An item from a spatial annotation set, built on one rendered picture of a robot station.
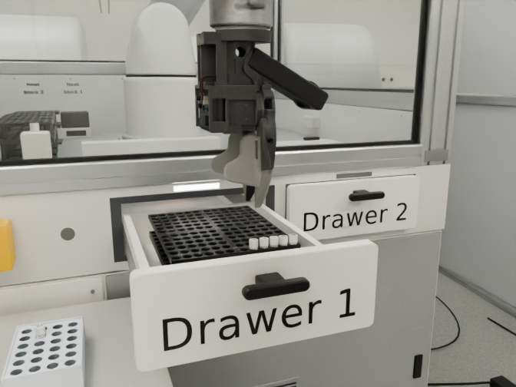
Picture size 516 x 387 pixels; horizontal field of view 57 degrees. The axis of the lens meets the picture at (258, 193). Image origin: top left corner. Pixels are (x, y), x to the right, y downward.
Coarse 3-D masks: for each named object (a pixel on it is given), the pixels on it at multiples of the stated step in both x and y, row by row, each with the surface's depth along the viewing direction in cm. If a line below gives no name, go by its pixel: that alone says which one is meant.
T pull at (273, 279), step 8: (256, 280) 51; (264, 280) 50; (272, 280) 50; (280, 280) 50; (288, 280) 50; (296, 280) 50; (304, 280) 50; (248, 288) 48; (256, 288) 48; (264, 288) 49; (272, 288) 49; (280, 288) 49; (288, 288) 50; (296, 288) 50; (304, 288) 50; (248, 296) 48; (256, 296) 49; (264, 296) 49
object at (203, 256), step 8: (232, 248) 63; (240, 248) 63; (248, 248) 63; (272, 248) 63; (280, 248) 64; (288, 248) 64; (176, 256) 60; (184, 256) 61; (192, 256) 60; (200, 256) 60; (208, 256) 60; (216, 256) 61; (224, 256) 61
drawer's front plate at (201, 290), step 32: (256, 256) 52; (288, 256) 53; (320, 256) 55; (352, 256) 56; (160, 288) 49; (192, 288) 50; (224, 288) 51; (320, 288) 55; (352, 288) 57; (160, 320) 49; (192, 320) 51; (224, 320) 52; (256, 320) 53; (288, 320) 55; (320, 320) 56; (352, 320) 58; (160, 352) 50; (192, 352) 52; (224, 352) 53
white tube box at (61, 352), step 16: (64, 320) 65; (80, 320) 66; (16, 336) 61; (32, 336) 61; (48, 336) 61; (64, 336) 61; (80, 336) 61; (16, 352) 58; (32, 352) 58; (48, 352) 58; (64, 352) 58; (80, 352) 57; (16, 368) 55; (32, 368) 55; (48, 368) 56; (64, 368) 54; (80, 368) 55; (16, 384) 53; (32, 384) 53; (48, 384) 54; (64, 384) 55; (80, 384) 55
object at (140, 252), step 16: (192, 208) 85; (208, 208) 86; (256, 208) 88; (128, 224) 76; (144, 224) 83; (288, 224) 76; (128, 240) 73; (144, 240) 83; (304, 240) 70; (128, 256) 72; (144, 256) 62
